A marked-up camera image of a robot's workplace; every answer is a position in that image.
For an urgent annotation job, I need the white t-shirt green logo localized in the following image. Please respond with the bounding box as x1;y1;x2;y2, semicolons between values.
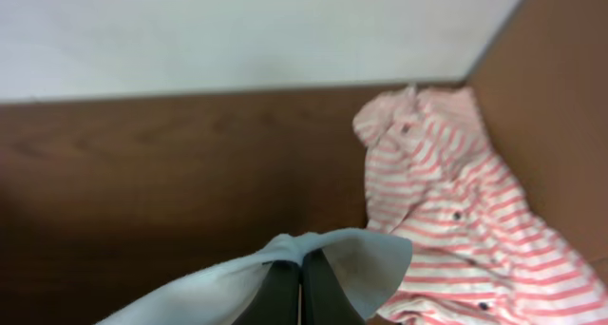
101;228;412;325

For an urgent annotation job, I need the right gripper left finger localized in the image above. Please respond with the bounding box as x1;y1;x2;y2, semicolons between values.
233;260;300;325

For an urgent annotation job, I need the pink white striped shirt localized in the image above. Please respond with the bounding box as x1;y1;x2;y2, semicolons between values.
353;87;607;324

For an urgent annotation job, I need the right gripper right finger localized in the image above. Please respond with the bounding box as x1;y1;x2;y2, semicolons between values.
300;249;365;325

